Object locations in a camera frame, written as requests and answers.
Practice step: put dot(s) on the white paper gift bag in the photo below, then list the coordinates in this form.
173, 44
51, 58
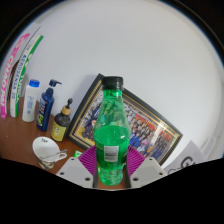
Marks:
188, 158

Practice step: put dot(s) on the dark yellow-labelled pump bottle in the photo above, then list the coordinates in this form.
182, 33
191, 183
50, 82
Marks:
60, 128

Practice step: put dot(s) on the long white green-lettered box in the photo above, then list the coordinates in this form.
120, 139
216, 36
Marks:
20, 80

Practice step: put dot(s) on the long white pink-lettered box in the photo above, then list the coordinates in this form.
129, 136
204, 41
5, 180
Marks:
10, 73

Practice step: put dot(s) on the dark blue pump bottle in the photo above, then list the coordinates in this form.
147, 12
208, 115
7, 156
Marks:
45, 111

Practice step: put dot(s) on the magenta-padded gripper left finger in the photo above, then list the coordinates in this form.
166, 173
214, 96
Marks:
74, 170

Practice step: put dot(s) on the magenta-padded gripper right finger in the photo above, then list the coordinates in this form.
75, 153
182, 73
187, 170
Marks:
148, 170

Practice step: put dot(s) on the white blue-capped bottle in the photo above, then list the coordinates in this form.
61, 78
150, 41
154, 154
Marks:
30, 103

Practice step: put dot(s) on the metal spoon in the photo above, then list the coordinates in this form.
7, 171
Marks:
53, 155

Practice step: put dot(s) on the floral patterned mug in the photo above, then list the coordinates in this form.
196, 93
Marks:
43, 146

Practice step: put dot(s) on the framed group photo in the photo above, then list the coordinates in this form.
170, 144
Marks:
150, 133

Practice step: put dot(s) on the green plastic drink bottle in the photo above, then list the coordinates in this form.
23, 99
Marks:
111, 146

